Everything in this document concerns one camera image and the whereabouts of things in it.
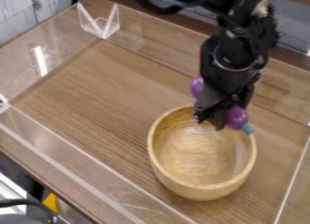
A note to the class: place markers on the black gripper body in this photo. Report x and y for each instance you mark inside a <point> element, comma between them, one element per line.
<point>229,66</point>

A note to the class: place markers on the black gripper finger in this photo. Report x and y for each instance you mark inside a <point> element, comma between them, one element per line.
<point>245,95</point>
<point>218,119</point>

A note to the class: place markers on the purple toy eggplant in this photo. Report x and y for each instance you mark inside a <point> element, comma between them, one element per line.
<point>237,116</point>

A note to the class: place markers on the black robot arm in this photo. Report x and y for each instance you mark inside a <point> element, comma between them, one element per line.
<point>242,18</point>

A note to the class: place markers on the brown wooden bowl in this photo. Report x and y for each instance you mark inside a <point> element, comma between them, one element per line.
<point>201,163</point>

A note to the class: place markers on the yellow black device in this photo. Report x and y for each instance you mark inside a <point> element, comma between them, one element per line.
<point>50,202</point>

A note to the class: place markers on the clear acrylic corner bracket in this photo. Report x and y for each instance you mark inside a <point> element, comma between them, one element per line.
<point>102,27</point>

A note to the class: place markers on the clear acrylic barrier wall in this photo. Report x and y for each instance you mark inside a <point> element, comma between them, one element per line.
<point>91,186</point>

